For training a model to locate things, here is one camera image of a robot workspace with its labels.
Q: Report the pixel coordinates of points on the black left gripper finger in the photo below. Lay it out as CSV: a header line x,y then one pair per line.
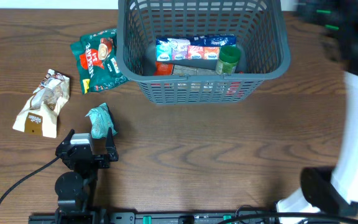
x,y
110,145
69,136

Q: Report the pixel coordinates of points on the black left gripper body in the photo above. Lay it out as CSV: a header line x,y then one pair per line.
x,y
100,162

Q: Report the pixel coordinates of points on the teal snack packet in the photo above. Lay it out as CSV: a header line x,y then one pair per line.
x,y
101,121

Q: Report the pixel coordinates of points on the white brown snack bag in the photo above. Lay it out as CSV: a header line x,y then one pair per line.
x,y
39,114

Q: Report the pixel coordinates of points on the green Nescafe coffee bag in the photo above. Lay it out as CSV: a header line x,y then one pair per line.
x,y
95,56

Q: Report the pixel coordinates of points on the orange tan noodle packet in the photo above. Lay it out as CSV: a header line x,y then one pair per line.
x,y
164,69

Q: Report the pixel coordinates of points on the green lid jar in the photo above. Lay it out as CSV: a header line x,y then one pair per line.
x,y
228,60

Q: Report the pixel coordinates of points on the blue tissue pack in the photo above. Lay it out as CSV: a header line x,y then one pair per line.
x,y
205,47

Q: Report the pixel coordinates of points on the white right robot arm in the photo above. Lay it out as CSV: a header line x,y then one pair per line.
x,y
330,194

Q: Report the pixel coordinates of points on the grey plastic basket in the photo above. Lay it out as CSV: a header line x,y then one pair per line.
x,y
261,37

